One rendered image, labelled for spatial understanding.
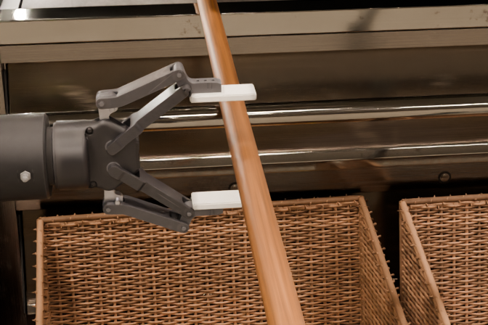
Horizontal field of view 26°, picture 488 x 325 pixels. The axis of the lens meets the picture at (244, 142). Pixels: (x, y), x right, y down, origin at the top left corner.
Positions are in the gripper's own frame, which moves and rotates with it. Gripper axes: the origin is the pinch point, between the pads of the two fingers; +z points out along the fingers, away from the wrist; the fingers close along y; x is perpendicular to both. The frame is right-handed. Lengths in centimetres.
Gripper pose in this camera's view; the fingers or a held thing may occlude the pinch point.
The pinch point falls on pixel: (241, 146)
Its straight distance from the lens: 115.2
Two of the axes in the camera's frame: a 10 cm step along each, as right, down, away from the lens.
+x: 1.1, 4.1, -9.0
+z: 9.9, -0.5, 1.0
